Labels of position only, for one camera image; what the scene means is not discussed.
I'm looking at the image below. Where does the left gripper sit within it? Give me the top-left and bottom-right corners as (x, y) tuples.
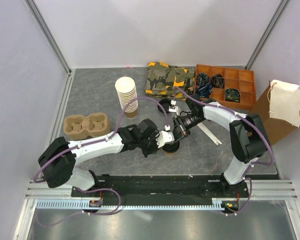
(138, 131), (164, 158)

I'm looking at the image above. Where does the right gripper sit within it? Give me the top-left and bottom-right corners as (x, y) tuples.
(172, 113), (204, 143)

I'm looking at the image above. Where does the black plastic cup lid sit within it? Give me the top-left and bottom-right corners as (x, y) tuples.
(162, 143), (180, 149)

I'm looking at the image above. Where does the single brown paper cup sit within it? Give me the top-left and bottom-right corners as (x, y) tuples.
(162, 147), (179, 156)

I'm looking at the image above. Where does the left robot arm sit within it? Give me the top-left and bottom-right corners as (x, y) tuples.
(38, 118), (175, 197)

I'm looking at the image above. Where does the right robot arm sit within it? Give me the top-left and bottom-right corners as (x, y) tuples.
(172, 96), (272, 197)

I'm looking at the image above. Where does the white wrapped straw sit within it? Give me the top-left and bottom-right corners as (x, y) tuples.
(197, 122), (222, 145)

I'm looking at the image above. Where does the blue striped rolled band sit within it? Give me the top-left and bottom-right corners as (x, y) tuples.
(195, 83), (213, 99)

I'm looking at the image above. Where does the camouflage folded cloth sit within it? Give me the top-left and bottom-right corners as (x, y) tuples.
(145, 61), (196, 99)

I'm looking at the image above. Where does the dark rolled band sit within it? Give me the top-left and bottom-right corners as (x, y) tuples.
(196, 72), (210, 86)

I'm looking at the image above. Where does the yellow black rolled band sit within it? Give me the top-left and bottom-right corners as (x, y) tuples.
(225, 88), (241, 103)

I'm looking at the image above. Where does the orange compartment tray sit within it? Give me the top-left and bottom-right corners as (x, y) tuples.
(194, 64), (257, 110)

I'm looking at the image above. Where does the cardboard cup carrier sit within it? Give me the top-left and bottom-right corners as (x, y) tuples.
(63, 112), (111, 141)

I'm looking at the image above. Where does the brown paper bag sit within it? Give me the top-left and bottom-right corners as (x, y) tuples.
(249, 79), (300, 146)

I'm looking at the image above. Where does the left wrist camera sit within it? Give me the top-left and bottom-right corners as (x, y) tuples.
(155, 125), (175, 149)

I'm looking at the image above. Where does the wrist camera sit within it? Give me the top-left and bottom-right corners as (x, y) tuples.
(155, 125), (175, 149)
(168, 99), (180, 116)

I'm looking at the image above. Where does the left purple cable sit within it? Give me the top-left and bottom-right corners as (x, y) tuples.
(32, 96), (170, 227)

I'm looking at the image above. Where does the purple cable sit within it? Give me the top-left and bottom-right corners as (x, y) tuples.
(32, 96), (170, 227)
(173, 86), (276, 218)

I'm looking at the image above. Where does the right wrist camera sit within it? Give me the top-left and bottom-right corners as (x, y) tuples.
(168, 99), (180, 116)

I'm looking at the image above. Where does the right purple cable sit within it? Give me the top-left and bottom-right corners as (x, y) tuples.
(173, 86), (276, 218)

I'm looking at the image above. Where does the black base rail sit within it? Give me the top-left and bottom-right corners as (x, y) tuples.
(71, 175), (249, 205)

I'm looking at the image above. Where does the slotted cable duct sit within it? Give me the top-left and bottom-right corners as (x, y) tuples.
(36, 199), (226, 211)

